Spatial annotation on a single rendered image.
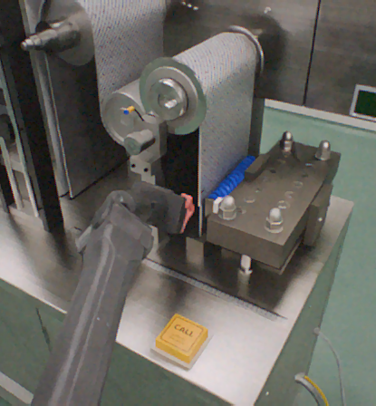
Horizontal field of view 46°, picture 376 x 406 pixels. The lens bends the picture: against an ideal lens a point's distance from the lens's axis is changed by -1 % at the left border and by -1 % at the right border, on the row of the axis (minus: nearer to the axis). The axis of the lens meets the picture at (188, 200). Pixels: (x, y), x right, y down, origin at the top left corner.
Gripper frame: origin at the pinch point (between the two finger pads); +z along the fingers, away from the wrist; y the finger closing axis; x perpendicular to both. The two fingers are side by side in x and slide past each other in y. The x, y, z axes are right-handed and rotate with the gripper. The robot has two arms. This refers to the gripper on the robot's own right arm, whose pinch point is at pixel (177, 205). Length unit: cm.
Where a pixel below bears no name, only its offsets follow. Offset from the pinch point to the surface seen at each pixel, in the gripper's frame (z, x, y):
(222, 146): 12.4, 13.0, 0.6
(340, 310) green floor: 134, -45, 29
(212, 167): 10.3, 8.3, 0.6
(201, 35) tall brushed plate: 25.4, 37.9, -17.8
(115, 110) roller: 1.6, 14.5, -20.3
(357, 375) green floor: 109, -60, 43
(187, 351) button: -7.8, -21.9, 12.5
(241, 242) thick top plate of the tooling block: 7.4, -4.0, 11.9
